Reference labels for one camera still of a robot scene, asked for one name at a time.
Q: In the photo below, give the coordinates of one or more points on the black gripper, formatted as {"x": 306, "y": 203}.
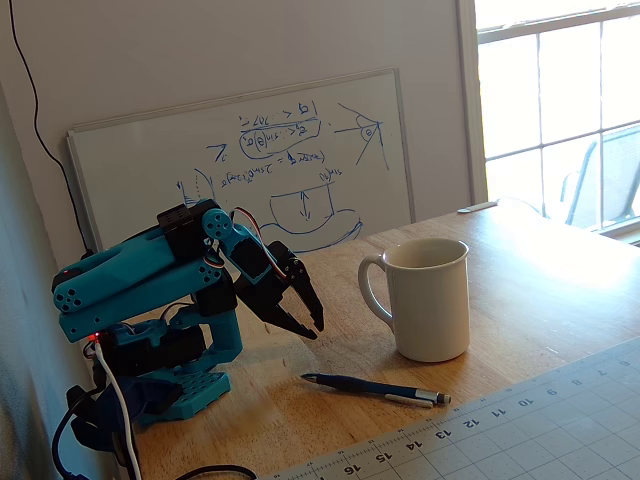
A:
{"x": 281, "y": 295}

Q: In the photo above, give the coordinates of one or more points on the dark blue pen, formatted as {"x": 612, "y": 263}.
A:
{"x": 365, "y": 386}

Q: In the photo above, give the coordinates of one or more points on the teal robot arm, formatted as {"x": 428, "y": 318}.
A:
{"x": 135, "y": 260}

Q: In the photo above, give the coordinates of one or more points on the white ceramic mug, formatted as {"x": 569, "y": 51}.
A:
{"x": 430, "y": 310}

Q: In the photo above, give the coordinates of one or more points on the dark blue table clamp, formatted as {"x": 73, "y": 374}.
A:
{"x": 150, "y": 395}

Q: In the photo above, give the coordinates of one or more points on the whiteboard with blue writing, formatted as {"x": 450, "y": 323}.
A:
{"x": 150, "y": 150}

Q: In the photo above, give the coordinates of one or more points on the grey gridded cutting mat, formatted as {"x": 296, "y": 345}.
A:
{"x": 550, "y": 440}

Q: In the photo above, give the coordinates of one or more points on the outdoor patio chair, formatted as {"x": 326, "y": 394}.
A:
{"x": 582, "y": 195}

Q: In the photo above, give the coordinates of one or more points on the white window frame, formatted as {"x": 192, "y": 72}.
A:
{"x": 470, "y": 100}

